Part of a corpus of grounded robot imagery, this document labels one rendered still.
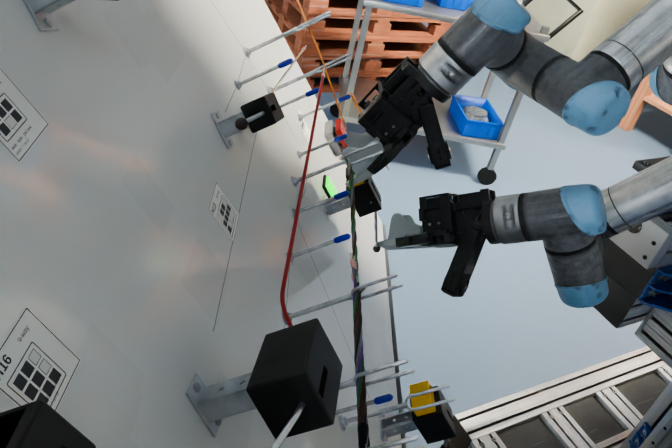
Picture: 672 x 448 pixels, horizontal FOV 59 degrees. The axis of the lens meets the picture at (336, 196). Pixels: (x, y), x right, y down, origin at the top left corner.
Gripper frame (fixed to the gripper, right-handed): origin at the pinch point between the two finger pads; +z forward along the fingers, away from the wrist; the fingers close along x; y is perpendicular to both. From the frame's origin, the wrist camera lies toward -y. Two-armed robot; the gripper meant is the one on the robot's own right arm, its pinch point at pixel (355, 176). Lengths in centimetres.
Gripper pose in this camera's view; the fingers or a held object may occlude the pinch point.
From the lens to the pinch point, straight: 96.7
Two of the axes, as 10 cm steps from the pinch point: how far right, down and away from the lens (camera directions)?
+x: -0.3, 5.2, -8.6
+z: -6.5, 6.4, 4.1
